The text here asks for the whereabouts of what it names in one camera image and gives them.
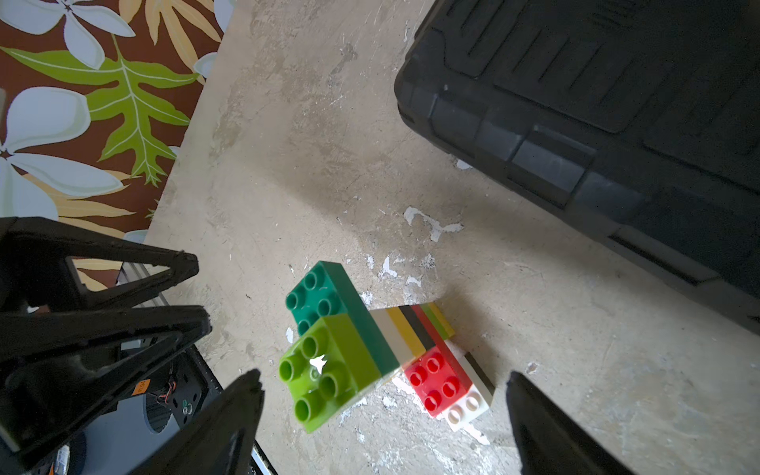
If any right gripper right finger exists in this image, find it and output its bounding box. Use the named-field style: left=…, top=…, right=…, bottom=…
left=506, top=371, right=631, bottom=474

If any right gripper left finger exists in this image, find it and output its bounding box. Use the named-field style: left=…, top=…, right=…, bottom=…
left=132, top=369, right=264, bottom=475

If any yellow lego brick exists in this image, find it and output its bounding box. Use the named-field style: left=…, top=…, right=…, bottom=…
left=427, top=302, right=455, bottom=340
left=386, top=307, right=427, bottom=358

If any red lego brick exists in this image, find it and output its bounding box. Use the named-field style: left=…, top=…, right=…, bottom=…
left=404, top=304, right=470, bottom=418

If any black plastic tool case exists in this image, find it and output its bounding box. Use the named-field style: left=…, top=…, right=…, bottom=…
left=394, top=0, right=759, bottom=332

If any white lego brick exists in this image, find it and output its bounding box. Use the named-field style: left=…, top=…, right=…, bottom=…
left=439, top=340, right=494, bottom=431
left=370, top=309, right=413, bottom=369

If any light green lego brick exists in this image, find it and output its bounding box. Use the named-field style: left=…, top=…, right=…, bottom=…
left=421, top=302, right=455, bottom=340
left=278, top=314, right=381, bottom=433

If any black lego brick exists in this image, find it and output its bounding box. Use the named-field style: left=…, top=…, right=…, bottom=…
left=400, top=305, right=435, bottom=354
left=464, top=352, right=495, bottom=396

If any dark green lego brick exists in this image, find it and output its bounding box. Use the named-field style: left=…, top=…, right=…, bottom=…
left=285, top=261, right=401, bottom=376

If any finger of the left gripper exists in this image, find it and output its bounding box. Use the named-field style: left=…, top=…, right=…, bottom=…
left=1, top=217, right=199, bottom=312
left=1, top=306, right=211, bottom=474

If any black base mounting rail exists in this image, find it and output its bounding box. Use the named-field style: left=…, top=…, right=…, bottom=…
left=40, top=346, right=222, bottom=474

